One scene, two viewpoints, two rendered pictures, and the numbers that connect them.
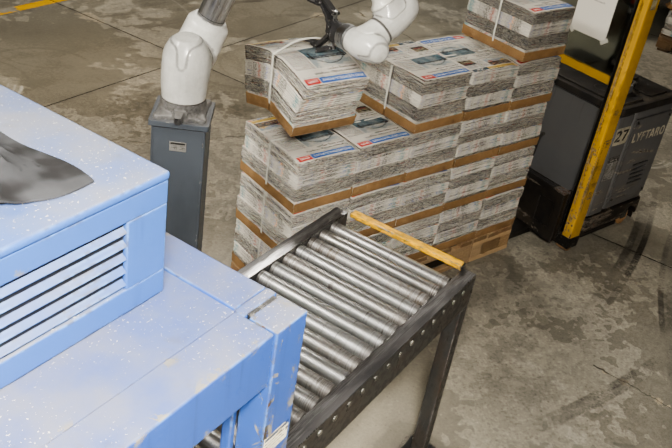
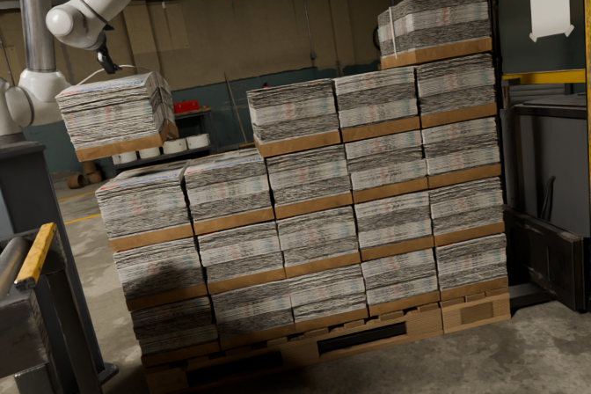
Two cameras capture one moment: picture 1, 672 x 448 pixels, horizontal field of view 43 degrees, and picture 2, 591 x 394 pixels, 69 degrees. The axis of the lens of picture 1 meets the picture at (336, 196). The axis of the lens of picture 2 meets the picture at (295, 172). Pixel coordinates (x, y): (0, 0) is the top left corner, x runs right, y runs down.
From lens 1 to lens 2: 2.67 m
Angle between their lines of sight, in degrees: 39
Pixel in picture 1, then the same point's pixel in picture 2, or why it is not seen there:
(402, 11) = not seen: outside the picture
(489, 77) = (364, 83)
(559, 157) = (578, 200)
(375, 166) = (220, 198)
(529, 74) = (437, 77)
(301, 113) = (75, 132)
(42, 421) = not seen: outside the picture
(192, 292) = not seen: outside the picture
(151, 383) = not seen: outside the picture
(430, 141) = (298, 168)
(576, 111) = (578, 137)
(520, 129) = (457, 153)
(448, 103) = (307, 119)
